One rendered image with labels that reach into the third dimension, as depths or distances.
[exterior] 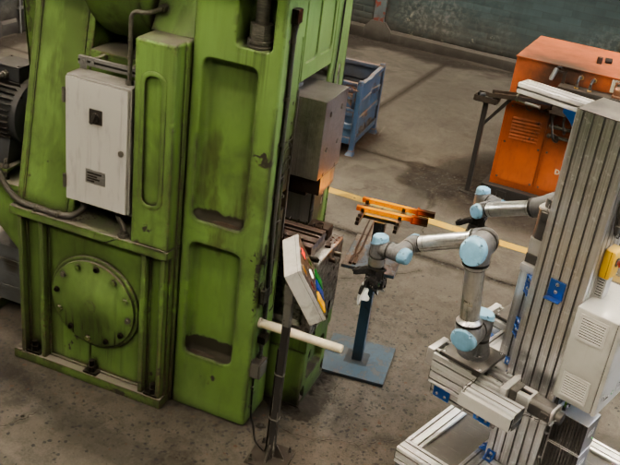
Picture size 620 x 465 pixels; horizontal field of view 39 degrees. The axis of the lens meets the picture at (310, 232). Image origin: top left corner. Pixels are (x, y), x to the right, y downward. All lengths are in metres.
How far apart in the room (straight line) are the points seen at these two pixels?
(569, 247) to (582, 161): 0.38
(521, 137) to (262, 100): 4.16
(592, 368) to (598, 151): 0.94
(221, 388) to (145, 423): 0.43
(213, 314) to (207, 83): 1.21
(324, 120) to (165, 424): 1.81
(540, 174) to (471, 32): 4.46
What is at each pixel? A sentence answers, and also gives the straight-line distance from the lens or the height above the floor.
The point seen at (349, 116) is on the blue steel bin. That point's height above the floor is 0.36.
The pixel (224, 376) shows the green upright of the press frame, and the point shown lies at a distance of 4.66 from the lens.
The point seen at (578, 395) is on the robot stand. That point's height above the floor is 0.83.
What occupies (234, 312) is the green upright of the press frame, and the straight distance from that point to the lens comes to 4.49.
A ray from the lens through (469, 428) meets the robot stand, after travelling 4.72.
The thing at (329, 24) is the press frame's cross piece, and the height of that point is 2.04.
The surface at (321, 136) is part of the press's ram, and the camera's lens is 4.14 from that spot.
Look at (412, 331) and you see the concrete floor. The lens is 5.75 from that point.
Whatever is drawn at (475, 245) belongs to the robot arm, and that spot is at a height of 1.44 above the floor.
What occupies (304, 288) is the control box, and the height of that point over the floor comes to 1.11.
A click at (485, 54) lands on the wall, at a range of 11.95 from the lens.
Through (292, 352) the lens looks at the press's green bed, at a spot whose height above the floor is 0.34.
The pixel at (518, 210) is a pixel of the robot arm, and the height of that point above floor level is 1.34.
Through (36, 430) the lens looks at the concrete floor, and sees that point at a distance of 4.77.
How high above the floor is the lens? 3.07
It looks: 27 degrees down
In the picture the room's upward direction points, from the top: 7 degrees clockwise
